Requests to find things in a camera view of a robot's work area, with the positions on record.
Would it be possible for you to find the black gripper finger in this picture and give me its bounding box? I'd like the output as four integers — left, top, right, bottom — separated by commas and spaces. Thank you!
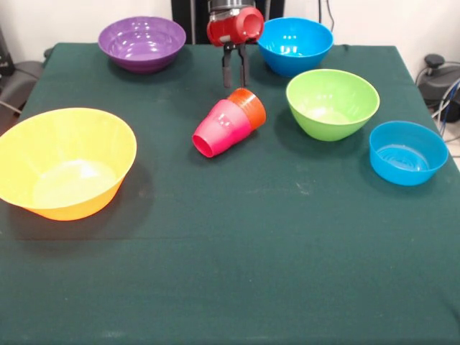
221, 43, 235, 89
236, 42, 250, 86

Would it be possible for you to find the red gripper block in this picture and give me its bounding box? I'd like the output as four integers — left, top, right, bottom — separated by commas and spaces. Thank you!
206, 6, 266, 48

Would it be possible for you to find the orange-red cup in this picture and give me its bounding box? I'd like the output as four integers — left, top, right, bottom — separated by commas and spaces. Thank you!
226, 87, 267, 132

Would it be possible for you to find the pink cup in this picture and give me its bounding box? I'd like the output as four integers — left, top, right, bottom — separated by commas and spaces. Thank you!
191, 98, 252, 159

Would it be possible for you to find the large orange bowl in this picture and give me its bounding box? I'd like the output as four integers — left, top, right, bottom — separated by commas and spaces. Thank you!
0, 107, 138, 222

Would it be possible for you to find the deep blue bowl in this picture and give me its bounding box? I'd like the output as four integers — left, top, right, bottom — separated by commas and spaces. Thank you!
257, 17, 334, 78

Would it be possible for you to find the purple bowl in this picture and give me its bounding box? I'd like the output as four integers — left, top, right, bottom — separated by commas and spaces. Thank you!
97, 15, 188, 75

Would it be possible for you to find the large green bowl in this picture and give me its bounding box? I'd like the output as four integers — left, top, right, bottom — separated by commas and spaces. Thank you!
285, 68, 381, 142

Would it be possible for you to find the shallow blue bowl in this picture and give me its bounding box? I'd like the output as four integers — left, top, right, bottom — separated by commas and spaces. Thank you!
369, 120, 449, 187

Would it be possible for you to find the dark green tablecloth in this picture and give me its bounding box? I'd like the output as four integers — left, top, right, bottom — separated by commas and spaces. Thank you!
0, 42, 460, 345

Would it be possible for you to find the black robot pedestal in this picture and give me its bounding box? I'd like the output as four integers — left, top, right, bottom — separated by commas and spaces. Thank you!
171, 0, 285, 45

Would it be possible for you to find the tangle of cables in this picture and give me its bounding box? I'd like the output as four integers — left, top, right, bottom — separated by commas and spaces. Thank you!
431, 80, 460, 141

